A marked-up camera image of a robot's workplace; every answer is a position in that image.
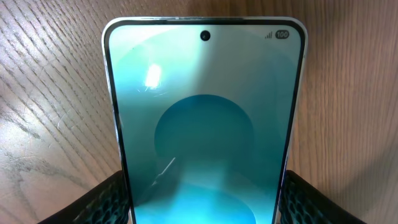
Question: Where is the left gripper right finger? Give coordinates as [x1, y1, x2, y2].
[279, 170, 365, 224]

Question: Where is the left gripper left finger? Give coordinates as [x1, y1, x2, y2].
[39, 170, 129, 224]

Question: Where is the teal screen smartphone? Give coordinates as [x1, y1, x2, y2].
[101, 17, 308, 224]

